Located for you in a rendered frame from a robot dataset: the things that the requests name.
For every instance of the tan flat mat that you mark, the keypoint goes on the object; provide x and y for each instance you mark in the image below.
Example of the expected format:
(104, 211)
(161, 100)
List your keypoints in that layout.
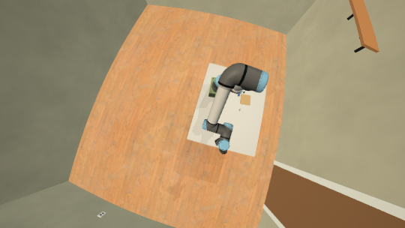
(245, 99)

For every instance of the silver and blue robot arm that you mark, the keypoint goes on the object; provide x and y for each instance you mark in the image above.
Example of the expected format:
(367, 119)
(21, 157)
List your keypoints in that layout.
(236, 76)

